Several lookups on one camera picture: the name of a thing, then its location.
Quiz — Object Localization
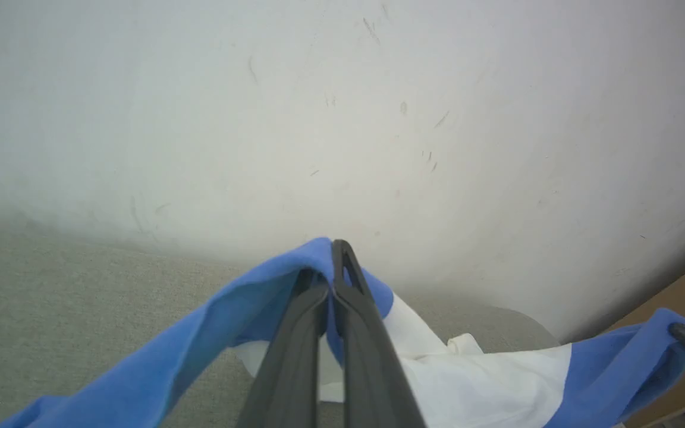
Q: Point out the grey fabric sofa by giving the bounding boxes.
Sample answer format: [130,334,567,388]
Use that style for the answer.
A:
[0,219,561,428]

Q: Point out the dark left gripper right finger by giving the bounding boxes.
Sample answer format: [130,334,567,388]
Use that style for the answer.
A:
[330,239,427,428]

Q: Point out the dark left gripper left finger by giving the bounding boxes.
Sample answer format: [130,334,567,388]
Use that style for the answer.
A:
[236,268,331,428]

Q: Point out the blue and white garment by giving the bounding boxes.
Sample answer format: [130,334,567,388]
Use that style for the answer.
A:
[0,237,685,428]

